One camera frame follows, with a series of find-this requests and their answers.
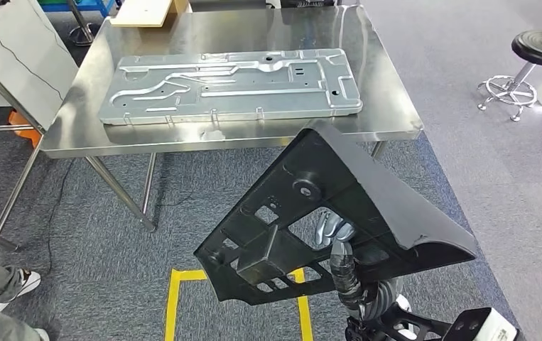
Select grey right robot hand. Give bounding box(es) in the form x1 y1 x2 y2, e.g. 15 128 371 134
314 209 367 313

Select black plastic plate holder part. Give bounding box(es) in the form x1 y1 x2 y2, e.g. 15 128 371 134
193 119 479 308

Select stainless steel workbench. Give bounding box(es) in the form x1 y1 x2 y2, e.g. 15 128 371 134
40 4 425 233

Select blue metal shelf rack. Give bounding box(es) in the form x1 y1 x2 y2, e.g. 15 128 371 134
38 0 117 20

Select stamped grey metal panel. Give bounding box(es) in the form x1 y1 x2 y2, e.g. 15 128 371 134
97 48 364 127

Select black stool chrome base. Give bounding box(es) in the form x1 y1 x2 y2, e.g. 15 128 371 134
477 30 542 124

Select open cardboard box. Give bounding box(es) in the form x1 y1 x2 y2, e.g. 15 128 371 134
109 0 192 28

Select orange object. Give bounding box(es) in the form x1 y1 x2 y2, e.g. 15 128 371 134
8 109 44 150

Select steel side table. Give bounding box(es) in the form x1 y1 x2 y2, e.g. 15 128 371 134
0 0 80 251

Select chrome stanchion post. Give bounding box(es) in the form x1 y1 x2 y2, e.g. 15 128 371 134
65 0 97 48

